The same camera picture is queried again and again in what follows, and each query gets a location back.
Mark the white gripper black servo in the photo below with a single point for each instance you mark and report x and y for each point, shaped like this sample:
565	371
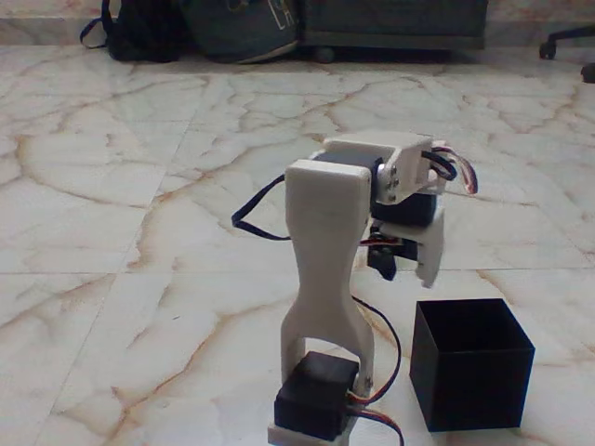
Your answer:
431	260

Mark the small black cube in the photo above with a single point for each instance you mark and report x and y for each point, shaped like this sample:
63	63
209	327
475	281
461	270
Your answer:
385	261

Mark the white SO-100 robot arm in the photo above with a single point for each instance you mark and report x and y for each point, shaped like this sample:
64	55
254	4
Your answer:
325	232

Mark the black box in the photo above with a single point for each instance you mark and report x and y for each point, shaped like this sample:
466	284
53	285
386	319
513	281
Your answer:
469	385

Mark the dark round cabinet caster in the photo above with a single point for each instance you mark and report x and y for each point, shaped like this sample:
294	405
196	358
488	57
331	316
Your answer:
325	55

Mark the dark wooden cabinet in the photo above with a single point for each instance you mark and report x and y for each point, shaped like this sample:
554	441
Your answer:
395	23

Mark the black office chair base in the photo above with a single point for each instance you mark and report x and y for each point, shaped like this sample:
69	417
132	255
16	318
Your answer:
564	39

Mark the grey fabric bag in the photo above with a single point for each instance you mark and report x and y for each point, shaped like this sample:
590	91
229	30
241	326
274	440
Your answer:
241	32

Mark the dark backpack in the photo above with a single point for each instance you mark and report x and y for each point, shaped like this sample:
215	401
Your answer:
139	32

